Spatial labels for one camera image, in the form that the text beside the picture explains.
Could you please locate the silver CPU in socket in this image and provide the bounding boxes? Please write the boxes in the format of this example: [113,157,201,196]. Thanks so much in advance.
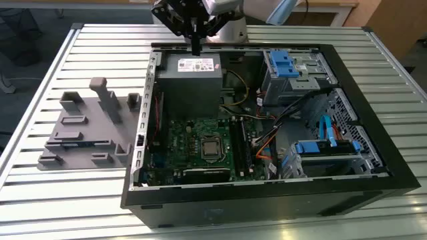
[200,139,220,156]

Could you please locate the blue plastic drive latch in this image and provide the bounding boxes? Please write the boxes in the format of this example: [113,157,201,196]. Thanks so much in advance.
[269,50,300,79]

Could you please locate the black RAM slot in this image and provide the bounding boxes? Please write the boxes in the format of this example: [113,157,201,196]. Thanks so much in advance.
[229,118,241,176]
[234,118,246,175]

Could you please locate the grey metal drive cage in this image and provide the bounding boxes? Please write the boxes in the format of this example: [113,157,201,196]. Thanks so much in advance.
[261,49,337,106]

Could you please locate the black waste basket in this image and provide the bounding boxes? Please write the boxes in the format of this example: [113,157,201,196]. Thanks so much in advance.
[0,8,44,67]

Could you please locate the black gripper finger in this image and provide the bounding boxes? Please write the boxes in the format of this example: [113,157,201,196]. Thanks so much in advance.
[149,1,198,56]
[196,12,236,57]

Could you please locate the green motherboard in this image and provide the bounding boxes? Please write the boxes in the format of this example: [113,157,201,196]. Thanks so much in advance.
[145,117,268,186]

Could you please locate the green RAM stick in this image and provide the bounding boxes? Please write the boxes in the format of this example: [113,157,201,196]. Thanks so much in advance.
[61,141,96,148]

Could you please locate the yellow wire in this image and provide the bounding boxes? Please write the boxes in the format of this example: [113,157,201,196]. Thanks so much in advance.
[218,69,250,108]

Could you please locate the grey metal disk bay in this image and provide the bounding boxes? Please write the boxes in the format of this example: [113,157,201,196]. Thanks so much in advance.
[281,141,389,180]

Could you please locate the wooden cabinet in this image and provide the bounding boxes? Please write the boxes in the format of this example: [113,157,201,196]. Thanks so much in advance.
[344,0,427,61]

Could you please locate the black cable bundle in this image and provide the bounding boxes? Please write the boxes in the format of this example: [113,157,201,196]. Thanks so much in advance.
[252,89,332,149]

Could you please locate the thin red wire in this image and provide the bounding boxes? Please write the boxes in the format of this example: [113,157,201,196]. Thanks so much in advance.
[148,91,165,146]

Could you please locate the grey parts rack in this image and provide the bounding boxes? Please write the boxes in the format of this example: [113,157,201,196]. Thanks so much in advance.
[36,77,142,172]

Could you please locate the black graphics card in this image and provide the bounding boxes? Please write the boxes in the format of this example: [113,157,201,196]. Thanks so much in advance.
[181,167,232,185]

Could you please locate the grey power supply unit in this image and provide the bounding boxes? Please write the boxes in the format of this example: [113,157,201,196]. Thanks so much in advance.
[156,52,224,119]

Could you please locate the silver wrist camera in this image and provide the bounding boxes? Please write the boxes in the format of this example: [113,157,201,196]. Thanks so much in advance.
[201,0,234,16]

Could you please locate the black open PC case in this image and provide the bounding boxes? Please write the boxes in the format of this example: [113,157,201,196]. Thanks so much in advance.
[118,42,421,229]

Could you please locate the blue flat data wire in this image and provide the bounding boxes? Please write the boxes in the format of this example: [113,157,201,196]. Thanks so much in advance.
[319,115,339,147]

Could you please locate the orange wire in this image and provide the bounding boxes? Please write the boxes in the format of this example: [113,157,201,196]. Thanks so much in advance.
[254,143,278,160]

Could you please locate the hard disk in blue carrier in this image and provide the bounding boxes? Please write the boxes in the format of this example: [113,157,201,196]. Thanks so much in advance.
[295,139,361,158]

